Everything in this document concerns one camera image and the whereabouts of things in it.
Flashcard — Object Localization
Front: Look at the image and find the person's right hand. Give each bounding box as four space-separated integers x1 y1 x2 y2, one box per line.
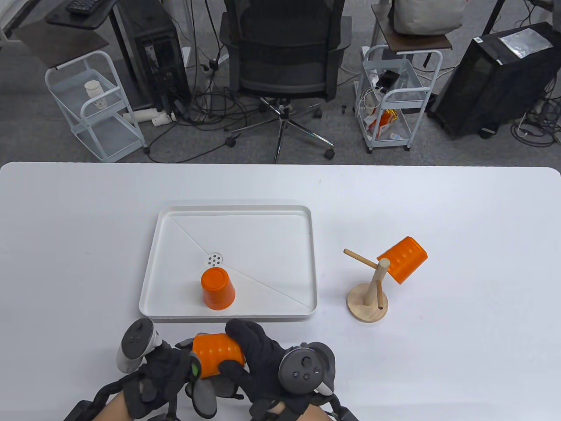
218 318 338 417

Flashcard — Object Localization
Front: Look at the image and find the person's left hand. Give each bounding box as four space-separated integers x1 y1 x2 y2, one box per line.
123 338 195 419

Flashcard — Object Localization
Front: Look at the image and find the orange plastic cup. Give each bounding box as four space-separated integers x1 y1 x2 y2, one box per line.
192 333 246 380
377 236 428 285
201 268 236 311

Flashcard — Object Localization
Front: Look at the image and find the green grey hand towel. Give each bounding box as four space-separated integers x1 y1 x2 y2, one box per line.
174 338 244 418

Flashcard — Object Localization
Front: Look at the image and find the person's left forearm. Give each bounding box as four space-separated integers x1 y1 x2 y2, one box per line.
90 390 134 421

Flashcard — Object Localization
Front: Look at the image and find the person's right forearm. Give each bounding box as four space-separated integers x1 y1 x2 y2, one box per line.
267 401 329 421

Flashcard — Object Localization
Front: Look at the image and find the wooden cup rack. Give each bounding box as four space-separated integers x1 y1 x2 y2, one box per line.
343 248 391 324

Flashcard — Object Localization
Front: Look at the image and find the white paper cup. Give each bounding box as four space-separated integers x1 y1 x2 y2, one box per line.
84 80 109 109

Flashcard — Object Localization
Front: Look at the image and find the white drain tray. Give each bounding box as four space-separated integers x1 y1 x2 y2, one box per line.
139 205 318 323

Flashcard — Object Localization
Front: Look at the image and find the white floor power strip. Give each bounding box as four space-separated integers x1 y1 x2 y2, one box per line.
122 109 177 128

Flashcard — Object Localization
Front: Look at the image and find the orange snack packet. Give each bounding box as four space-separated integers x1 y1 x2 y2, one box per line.
367 109 398 136

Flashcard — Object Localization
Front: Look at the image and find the black office chair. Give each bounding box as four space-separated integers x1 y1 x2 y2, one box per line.
219 0 352 164

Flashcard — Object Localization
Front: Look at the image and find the black computer tower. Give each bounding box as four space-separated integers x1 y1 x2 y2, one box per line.
110 0 192 112
427 22 561 140

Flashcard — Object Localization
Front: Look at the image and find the dark brown side table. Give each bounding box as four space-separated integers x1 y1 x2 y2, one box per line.
12 20 110 69
372 4 453 55

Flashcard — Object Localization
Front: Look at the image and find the black keyboard shelf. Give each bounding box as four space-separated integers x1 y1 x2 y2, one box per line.
46 0 119 30

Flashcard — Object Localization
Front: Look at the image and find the black keyboard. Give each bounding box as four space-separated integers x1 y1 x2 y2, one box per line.
66 0 100 15

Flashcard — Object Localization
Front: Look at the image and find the grey fabric bag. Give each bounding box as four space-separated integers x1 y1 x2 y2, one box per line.
388 0 465 36

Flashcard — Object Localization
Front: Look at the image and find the silver foil pouch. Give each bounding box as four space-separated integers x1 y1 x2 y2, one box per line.
499 27 554 58

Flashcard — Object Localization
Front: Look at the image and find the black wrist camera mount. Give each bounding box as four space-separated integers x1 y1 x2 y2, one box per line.
329 397 361 421
65 399 95 421

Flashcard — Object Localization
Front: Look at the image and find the white wire utility cart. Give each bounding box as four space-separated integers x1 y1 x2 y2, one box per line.
354 45 443 153
45 50 151 163

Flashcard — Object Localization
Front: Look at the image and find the tangle of black cables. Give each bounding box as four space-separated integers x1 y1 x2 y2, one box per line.
147 86 272 154

